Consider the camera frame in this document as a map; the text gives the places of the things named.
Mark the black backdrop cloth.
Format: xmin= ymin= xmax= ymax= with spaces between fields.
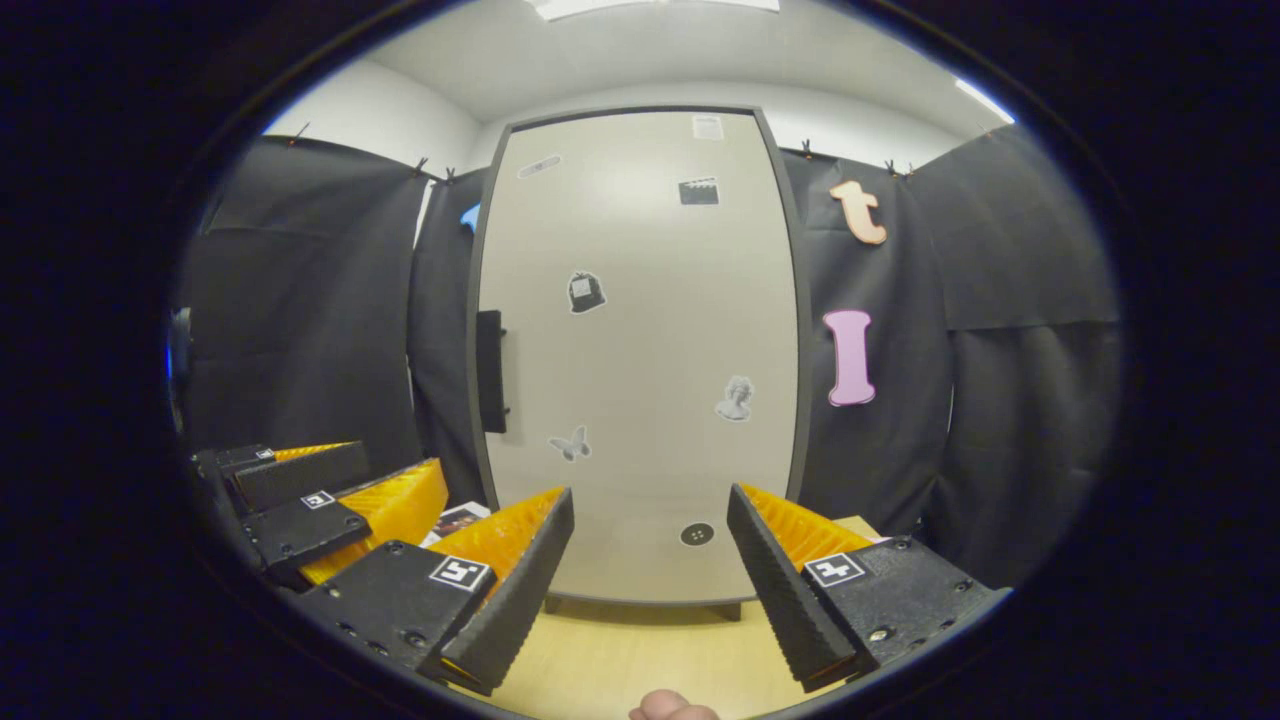
xmin=170 ymin=125 xmax=1121 ymax=591

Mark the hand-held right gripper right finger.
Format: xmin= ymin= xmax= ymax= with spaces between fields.
xmin=727 ymin=483 xmax=1011 ymax=693

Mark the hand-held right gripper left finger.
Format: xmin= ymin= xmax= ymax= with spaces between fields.
xmin=290 ymin=487 xmax=576 ymax=696

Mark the white book with portrait cover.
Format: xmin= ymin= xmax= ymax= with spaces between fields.
xmin=420 ymin=500 xmax=493 ymax=549

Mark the ceiling light panel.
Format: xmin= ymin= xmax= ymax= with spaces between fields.
xmin=530 ymin=0 xmax=781 ymax=21
xmin=955 ymin=78 xmax=1016 ymax=126

